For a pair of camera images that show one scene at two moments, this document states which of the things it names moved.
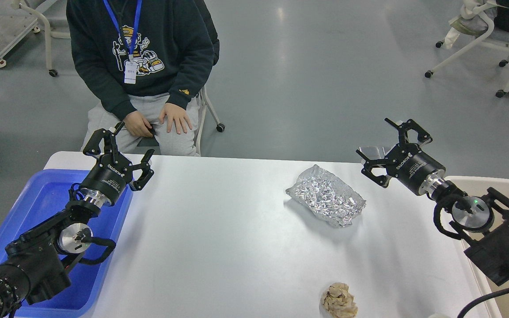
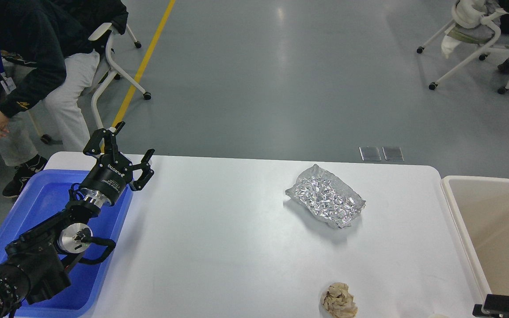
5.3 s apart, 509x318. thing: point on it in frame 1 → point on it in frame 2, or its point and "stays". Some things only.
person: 144,61 → 38,54
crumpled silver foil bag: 327,197 stays
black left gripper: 111,173 stays
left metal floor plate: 372,152 stays
